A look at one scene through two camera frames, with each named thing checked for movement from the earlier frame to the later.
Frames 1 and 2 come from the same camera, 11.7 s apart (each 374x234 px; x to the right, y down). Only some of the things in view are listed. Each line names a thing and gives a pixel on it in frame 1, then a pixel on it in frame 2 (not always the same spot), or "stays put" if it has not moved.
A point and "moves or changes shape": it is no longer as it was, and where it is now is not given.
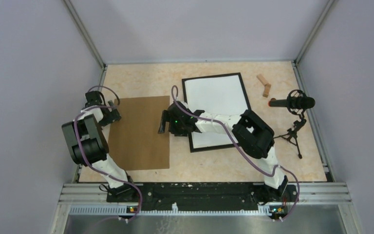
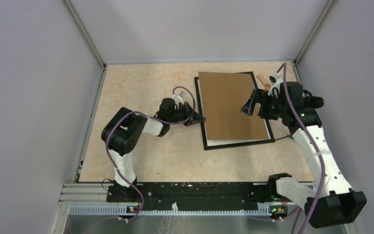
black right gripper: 167,118 -> 258,96
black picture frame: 199,149 moves or changes shape
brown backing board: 135,143 -> 224,95
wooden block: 262,79 stays put
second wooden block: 267,88 stays put
